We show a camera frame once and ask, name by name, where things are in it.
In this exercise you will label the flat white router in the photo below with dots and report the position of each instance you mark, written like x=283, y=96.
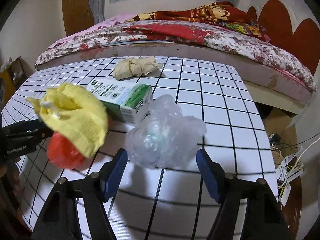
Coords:
x=284, y=195

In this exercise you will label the pinkish mattress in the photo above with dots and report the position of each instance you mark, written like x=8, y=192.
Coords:
x=262, y=72

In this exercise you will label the white checked tablecloth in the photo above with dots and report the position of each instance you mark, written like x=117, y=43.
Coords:
x=220, y=120

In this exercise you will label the cream bed frame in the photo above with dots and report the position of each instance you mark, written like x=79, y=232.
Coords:
x=270, y=97

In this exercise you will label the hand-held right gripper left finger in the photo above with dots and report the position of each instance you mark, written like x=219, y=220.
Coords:
x=113, y=177

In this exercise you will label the floral quilt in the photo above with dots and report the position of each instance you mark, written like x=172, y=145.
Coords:
x=250, y=45

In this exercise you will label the white router with antennas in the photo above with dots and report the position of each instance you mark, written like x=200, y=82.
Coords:
x=290, y=170

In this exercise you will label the red plastic bag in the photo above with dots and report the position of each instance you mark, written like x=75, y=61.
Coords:
x=62, y=152

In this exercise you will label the red printed blanket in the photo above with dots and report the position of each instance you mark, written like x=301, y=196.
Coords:
x=200, y=12

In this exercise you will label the red headboard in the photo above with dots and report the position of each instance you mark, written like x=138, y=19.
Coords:
x=275, y=17

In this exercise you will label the pink cloth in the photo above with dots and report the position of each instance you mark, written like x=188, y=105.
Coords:
x=110, y=21

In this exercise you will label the person's left hand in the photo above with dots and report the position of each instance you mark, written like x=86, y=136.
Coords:
x=8, y=168

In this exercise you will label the yellow cloth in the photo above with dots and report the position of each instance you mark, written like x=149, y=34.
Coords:
x=80, y=120

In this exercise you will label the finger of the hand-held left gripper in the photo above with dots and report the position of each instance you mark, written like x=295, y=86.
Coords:
x=25, y=126
x=37, y=135

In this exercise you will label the brown box with items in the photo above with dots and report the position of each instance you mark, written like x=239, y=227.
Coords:
x=15, y=75

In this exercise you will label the wooden door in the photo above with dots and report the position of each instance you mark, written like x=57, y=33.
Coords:
x=75, y=10

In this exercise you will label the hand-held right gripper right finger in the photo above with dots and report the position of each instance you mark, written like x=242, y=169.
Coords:
x=208, y=177

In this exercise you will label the clear plastic bag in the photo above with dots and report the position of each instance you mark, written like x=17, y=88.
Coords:
x=162, y=135

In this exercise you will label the green and white carton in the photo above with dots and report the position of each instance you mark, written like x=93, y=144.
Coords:
x=130, y=100

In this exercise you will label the beige paper wad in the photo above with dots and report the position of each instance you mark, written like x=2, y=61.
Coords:
x=135, y=67

